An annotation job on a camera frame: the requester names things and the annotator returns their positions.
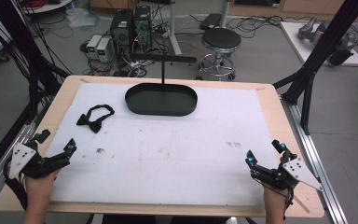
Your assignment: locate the grey table leg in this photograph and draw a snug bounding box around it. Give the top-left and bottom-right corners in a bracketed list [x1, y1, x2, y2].
[167, 0, 183, 56]

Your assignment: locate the black stand with oval tray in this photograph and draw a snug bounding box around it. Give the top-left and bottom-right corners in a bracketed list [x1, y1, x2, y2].
[124, 53, 199, 118]

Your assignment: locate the black bow tie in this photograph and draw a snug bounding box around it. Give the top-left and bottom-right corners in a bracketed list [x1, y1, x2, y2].
[76, 104, 116, 134]

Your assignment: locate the white power supply box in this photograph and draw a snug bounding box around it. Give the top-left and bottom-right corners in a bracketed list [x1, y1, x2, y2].
[86, 34, 103, 60]
[95, 36, 112, 63]

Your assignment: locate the black computer tower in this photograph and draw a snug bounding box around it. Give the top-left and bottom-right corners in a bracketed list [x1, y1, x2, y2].
[132, 5, 153, 50]
[109, 8, 135, 49]

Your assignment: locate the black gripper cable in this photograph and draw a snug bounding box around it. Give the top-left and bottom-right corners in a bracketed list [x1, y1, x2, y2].
[3, 161, 29, 213]
[257, 178, 295, 218]

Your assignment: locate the person's right hand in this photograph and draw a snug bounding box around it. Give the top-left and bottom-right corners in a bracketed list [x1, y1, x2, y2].
[261, 182, 291, 212]

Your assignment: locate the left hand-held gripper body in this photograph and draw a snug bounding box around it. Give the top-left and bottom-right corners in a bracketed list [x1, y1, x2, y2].
[3, 141, 72, 181]

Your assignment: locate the white table mat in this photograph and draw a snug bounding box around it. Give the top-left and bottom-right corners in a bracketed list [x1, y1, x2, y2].
[45, 81, 281, 207]

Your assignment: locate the person's left hand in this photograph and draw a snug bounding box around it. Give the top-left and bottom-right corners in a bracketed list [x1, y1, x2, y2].
[23, 168, 62, 203]

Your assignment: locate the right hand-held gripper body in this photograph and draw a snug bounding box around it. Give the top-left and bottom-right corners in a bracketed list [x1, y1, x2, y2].
[250, 153, 324, 192]

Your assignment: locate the black round stool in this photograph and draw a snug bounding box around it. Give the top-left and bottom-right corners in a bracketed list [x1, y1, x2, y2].
[195, 27, 242, 82]

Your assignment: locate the white floor board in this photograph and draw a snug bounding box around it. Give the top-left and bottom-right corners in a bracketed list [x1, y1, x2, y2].
[279, 21, 358, 67]

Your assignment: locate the aluminium rail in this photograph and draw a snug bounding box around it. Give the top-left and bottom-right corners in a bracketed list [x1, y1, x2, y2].
[280, 96, 350, 224]
[0, 96, 54, 213]

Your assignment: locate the black frame strut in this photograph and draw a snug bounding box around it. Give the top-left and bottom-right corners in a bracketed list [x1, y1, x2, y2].
[272, 0, 358, 136]
[0, 0, 73, 125]

